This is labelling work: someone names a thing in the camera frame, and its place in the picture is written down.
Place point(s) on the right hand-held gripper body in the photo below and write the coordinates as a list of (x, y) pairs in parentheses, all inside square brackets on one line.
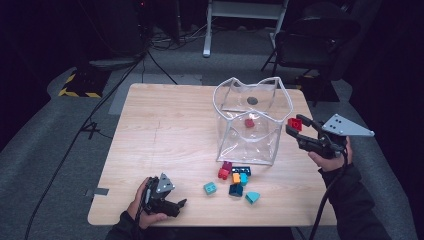
[(343, 128)]

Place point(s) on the person's left hand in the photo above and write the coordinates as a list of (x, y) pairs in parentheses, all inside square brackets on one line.
[(136, 208)]

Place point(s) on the dark equipment cabinet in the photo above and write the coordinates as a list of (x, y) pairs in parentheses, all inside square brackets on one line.
[(116, 33)]

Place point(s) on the person's right hand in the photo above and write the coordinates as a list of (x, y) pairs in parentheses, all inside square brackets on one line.
[(328, 163)]

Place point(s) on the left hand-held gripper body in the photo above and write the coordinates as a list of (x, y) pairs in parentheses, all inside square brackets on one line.
[(165, 185)]

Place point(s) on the orange toy block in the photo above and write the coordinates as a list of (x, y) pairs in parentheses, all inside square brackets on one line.
[(236, 178)]

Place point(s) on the grey tape strip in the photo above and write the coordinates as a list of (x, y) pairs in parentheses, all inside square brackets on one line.
[(98, 191)]

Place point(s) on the black chair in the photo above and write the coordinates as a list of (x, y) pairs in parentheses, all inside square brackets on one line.
[(310, 43)]

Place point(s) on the dark blue sloped toy block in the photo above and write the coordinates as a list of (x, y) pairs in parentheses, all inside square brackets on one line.
[(236, 190)]

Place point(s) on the black yellow striped stand base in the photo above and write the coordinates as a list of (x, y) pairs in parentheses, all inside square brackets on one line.
[(83, 83), (316, 88)]

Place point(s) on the white desk frame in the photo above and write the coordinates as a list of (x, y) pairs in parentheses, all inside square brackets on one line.
[(208, 33)]

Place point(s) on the maroon toy block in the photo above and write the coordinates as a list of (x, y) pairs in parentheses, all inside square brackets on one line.
[(227, 165)]

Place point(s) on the teal curved toy block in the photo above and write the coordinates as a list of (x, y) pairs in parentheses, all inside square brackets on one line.
[(252, 197)]

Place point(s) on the clear plastic bag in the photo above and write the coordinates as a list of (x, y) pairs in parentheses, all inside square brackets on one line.
[(243, 155)]

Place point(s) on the red toy block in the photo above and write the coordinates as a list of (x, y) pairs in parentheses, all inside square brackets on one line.
[(223, 173), (249, 123), (295, 124)]

